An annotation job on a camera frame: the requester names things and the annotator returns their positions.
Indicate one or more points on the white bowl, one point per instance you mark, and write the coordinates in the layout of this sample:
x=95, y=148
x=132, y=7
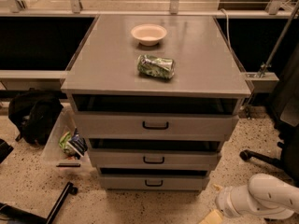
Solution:
x=148, y=34

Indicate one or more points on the metal diagonal rod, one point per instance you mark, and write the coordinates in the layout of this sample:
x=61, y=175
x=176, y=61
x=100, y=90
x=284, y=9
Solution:
x=267, y=64

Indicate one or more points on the black backpack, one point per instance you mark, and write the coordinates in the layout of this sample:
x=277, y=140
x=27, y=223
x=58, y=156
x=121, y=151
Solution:
x=34, y=113

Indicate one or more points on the black stand base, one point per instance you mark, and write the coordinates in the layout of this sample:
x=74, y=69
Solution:
x=16, y=215

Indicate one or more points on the grey drawer cabinet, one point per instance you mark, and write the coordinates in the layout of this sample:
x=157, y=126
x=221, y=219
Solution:
x=207, y=80

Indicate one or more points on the black office chair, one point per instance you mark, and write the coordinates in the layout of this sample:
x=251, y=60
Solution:
x=284, y=108

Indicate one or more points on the grey bottom drawer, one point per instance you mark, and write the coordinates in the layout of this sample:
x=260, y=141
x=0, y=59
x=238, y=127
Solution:
x=154, y=182

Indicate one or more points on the green chip bag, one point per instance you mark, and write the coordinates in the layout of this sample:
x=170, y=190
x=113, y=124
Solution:
x=156, y=66

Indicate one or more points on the grey drawer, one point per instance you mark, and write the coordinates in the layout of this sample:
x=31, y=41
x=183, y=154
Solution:
x=154, y=159
x=155, y=126
x=154, y=182

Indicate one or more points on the green snack bag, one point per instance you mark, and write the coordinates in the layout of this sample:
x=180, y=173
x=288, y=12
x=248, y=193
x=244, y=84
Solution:
x=63, y=143

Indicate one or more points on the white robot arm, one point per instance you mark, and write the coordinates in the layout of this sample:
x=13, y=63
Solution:
x=263, y=196

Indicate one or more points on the dark blue snack bag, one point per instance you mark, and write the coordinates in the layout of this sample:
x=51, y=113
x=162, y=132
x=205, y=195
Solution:
x=77, y=143

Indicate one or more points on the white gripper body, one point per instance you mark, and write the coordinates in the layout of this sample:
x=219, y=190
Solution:
x=222, y=200

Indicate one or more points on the grey middle drawer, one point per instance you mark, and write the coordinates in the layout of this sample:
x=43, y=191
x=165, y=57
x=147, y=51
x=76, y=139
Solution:
x=154, y=159

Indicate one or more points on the grey top drawer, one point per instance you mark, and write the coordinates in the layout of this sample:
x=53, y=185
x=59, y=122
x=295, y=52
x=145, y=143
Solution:
x=155, y=126

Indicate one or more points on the black object at left edge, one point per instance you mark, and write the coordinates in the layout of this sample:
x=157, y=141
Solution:
x=5, y=150

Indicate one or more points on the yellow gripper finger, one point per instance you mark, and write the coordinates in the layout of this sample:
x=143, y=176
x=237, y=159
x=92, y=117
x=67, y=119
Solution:
x=214, y=217

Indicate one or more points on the clear plastic bin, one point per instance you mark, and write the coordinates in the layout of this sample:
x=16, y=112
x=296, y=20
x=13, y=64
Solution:
x=53, y=155

